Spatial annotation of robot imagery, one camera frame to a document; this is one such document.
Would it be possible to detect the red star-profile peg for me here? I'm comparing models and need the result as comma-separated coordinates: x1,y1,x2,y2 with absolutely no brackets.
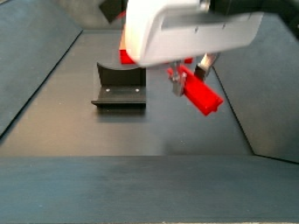
167,65,223,116

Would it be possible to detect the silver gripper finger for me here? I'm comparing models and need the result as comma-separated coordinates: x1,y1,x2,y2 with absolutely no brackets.
193,52,220,81
171,61,187,96

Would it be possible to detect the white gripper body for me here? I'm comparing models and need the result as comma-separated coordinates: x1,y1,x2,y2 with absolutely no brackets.
125,0,263,67

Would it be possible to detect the black curved fixture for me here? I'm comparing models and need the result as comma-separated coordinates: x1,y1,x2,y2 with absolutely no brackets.
91,63,145,107

